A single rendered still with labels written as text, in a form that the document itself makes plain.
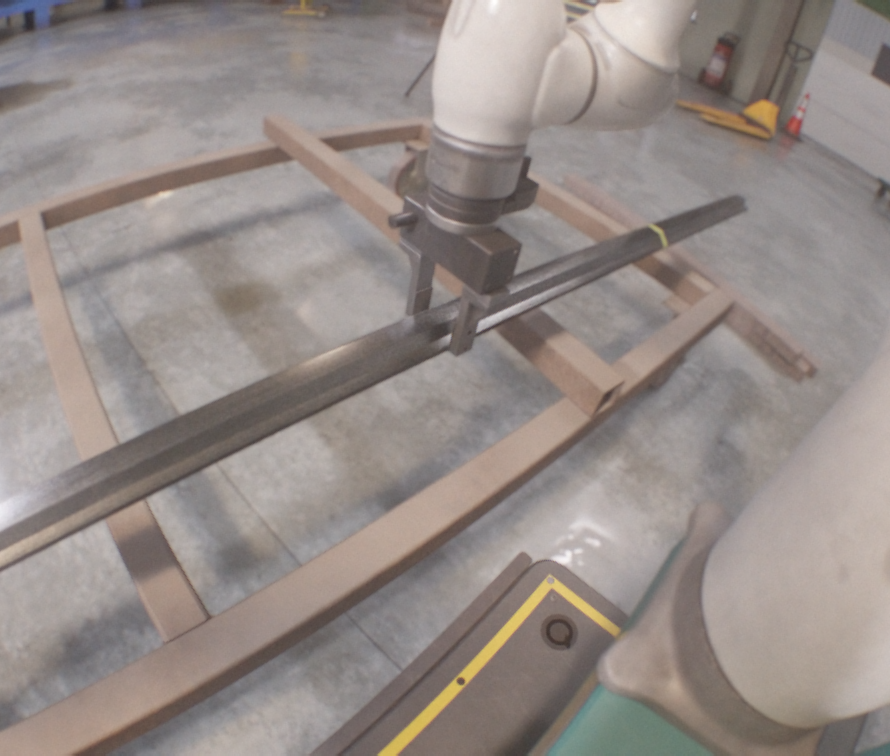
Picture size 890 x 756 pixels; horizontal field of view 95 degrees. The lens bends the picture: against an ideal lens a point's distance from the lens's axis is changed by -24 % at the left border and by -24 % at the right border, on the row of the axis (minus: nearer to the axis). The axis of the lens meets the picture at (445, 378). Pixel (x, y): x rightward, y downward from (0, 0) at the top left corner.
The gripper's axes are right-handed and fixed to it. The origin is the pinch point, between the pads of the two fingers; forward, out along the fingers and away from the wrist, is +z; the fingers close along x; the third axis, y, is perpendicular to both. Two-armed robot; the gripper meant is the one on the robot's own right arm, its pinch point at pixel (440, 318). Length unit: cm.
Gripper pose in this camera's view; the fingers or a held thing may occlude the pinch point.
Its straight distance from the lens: 62.2
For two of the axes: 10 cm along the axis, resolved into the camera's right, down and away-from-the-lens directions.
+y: -7.3, 3.8, -5.7
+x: 6.6, 6.0, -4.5
